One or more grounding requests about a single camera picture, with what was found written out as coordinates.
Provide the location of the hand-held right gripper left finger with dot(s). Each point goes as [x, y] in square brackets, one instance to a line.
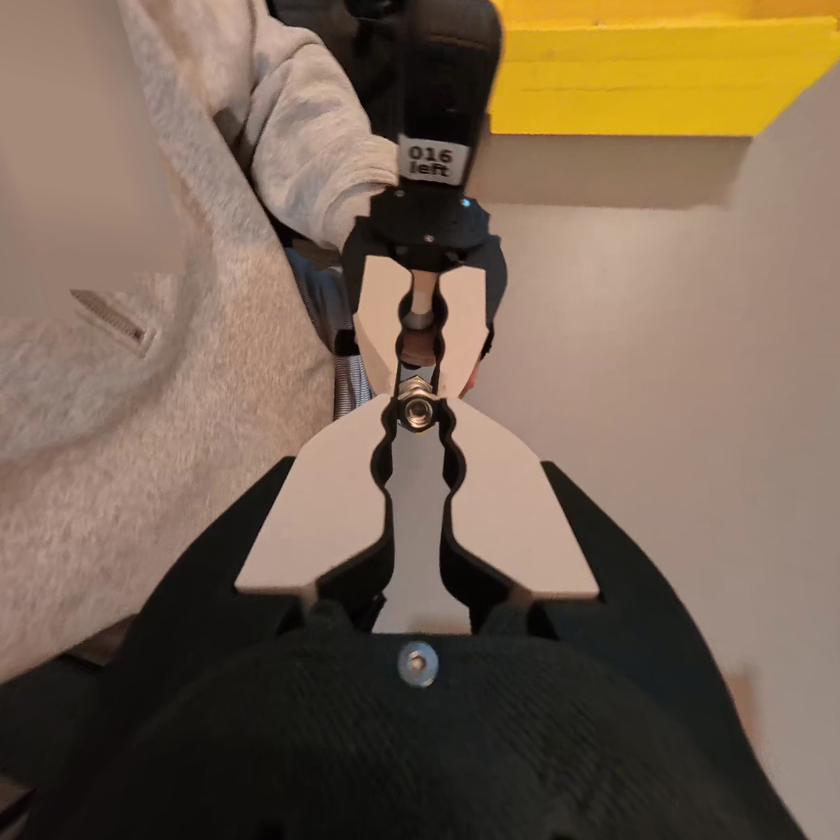
[321, 512]

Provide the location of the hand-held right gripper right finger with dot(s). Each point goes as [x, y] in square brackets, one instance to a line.
[518, 518]

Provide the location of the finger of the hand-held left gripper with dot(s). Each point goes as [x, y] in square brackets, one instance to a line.
[377, 315]
[466, 315]

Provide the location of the silver hex bolt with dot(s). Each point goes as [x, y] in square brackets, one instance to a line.
[416, 411]

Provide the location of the person's left forearm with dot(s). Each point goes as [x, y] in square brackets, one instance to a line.
[308, 131]

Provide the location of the grey desk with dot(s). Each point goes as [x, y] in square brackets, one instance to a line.
[656, 394]

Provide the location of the person's left hand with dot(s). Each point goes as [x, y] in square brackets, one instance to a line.
[420, 351]

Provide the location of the striped grey shirt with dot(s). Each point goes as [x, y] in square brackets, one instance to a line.
[318, 295]

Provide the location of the person in grey hoodie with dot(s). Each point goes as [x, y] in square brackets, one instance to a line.
[164, 426]

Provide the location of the yellow plastic bin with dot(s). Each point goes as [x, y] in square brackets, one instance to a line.
[656, 79]

